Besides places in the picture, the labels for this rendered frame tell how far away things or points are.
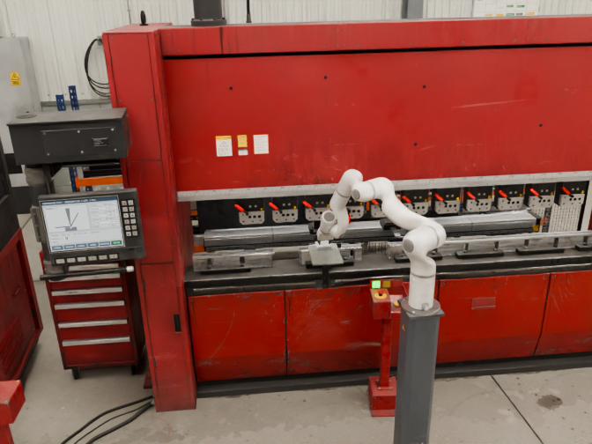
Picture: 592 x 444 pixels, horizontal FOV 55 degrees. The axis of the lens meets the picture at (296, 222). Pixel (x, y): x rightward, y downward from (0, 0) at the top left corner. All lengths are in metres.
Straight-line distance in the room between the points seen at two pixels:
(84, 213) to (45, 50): 4.79
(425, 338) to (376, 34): 1.61
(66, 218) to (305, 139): 1.35
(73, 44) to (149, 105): 4.48
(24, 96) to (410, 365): 5.58
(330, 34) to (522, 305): 2.11
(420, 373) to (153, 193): 1.69
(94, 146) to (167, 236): 0.72
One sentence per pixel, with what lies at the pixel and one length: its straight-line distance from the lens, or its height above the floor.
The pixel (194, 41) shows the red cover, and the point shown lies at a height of 2.23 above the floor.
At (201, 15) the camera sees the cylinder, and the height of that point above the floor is 2.35.
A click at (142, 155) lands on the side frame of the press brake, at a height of 1.68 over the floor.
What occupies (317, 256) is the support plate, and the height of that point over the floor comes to 1.00.
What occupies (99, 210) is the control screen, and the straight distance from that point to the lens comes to 2.85.
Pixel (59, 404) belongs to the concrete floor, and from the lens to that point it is 4.16.
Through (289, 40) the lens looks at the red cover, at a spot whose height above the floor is 2.22.
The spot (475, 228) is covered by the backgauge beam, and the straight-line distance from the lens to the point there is 4.04.
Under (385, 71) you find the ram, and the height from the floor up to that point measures 2.04.
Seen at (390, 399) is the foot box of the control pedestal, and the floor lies 0.09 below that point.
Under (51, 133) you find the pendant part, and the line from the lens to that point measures 2.80.
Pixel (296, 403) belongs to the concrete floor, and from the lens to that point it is 3.83.
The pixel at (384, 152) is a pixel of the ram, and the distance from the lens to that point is 3.36.
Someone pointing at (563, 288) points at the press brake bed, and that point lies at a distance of 4.05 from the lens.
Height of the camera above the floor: 2.46
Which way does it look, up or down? 22 degrees down
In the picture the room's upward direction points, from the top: 1 degrees counter-clockwise
